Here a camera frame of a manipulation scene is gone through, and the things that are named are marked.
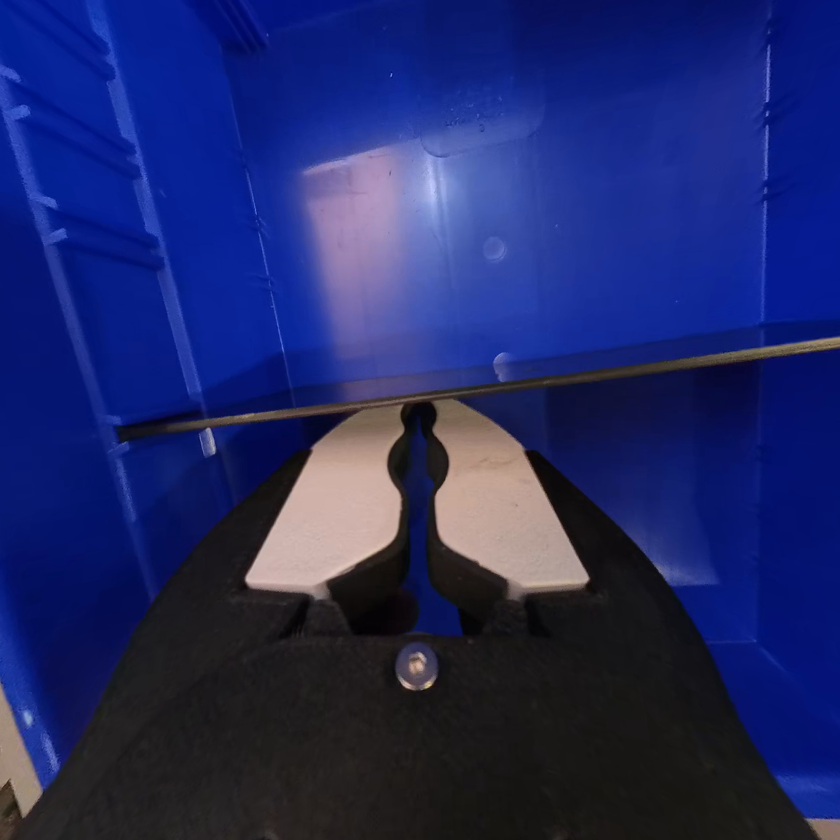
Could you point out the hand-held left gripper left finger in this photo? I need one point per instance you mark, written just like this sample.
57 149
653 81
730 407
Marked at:
328 518

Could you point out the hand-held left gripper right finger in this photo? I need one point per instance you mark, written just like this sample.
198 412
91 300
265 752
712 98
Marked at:
505 518

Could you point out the black bin divider plate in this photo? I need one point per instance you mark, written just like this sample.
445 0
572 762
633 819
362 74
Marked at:
656 355

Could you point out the blue plastic storage bin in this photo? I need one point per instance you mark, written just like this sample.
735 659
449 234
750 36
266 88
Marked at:
590 197

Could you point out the pale desk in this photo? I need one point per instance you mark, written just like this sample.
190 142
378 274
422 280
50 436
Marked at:
13 754

